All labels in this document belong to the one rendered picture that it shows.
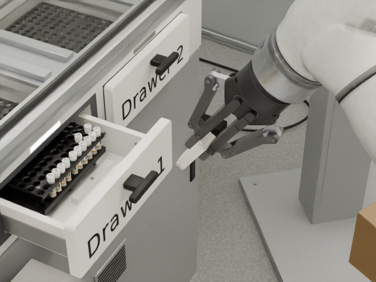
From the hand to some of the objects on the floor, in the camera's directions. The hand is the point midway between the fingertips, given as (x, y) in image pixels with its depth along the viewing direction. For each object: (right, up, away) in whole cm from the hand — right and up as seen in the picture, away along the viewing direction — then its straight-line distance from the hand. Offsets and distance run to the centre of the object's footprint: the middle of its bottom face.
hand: (194, 150), depth 116 cm
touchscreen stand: (+43, -25, +129) cm, 139 cm away
